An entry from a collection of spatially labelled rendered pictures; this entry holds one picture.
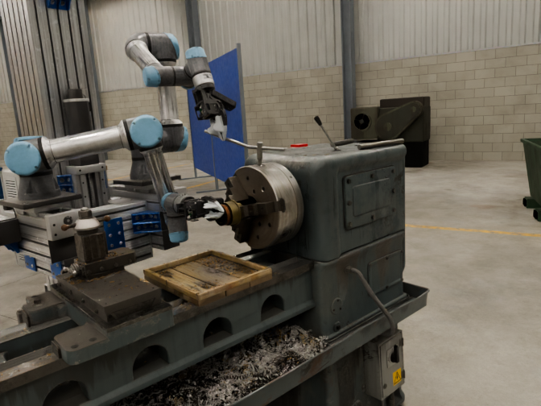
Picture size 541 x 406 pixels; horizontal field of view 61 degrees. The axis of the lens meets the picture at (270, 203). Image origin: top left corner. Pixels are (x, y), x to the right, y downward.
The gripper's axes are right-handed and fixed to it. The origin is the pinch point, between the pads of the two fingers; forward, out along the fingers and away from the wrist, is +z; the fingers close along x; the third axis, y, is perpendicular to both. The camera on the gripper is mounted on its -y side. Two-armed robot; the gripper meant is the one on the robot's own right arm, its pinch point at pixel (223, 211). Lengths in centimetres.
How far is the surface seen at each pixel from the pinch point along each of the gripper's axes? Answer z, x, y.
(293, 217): 11.6, -5.0, -22.2
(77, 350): 21, -20, 59
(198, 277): -2.6, -21.7, 10.8
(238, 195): -5.5, 3.1, -11.2
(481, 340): 14, -110, -168
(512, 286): -6, -111, -261
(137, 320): 20, -18, 43
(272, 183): 8.2, 8.0, -16.2
